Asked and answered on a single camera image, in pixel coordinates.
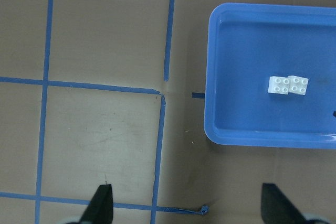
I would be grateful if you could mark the white block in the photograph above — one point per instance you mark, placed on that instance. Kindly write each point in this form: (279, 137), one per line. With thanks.
(278, 85)

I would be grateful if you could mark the blue plastic tray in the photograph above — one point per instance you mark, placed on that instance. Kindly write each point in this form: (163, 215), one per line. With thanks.
(247, 44)

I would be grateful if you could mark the white block studs up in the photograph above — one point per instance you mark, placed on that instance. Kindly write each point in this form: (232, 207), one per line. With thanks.
(298, 85)

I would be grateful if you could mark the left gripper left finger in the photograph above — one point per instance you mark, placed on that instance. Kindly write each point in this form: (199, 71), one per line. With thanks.
(100, 208)

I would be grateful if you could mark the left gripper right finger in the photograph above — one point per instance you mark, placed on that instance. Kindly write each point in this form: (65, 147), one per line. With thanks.
(277, 208)

